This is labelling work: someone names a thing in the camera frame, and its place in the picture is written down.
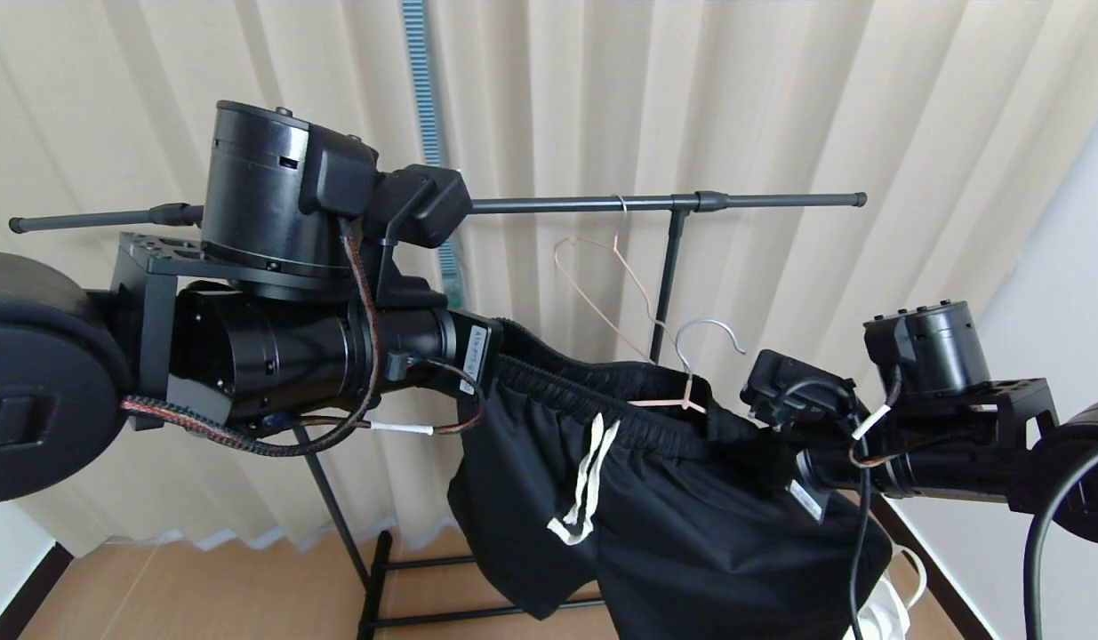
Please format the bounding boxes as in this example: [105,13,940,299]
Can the pink clothes hanger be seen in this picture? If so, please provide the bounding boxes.
[553,197,661,364]
[627,318,747,415]

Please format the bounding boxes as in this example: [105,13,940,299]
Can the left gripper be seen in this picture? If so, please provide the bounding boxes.
[171,284,503,428]

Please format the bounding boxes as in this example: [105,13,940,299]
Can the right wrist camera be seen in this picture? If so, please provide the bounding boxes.
[740,349,861,436]

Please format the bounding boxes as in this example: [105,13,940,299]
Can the black clothes rack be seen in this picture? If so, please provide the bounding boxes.
[8,189,868,640]

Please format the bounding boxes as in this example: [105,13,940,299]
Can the black cable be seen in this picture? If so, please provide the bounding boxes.
[846,418,1098,640]

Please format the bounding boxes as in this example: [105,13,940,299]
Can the beige curtain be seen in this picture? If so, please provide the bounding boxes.
[424,0,1098,534]
[0,0,427,556]

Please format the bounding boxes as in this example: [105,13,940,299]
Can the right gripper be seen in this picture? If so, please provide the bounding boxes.
[787,427,1028,525]

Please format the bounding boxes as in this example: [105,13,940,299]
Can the white garment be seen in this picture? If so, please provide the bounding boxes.
[842,544,928,640]

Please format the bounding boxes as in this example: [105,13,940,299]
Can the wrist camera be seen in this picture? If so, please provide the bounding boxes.
[371,164,472,308]
[740,349,861,436]

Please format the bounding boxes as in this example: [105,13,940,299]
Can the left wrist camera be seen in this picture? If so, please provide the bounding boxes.
[371,164,472,308]

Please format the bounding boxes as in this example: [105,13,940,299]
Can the black shorts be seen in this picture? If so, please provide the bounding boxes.
[446,316,896,640]

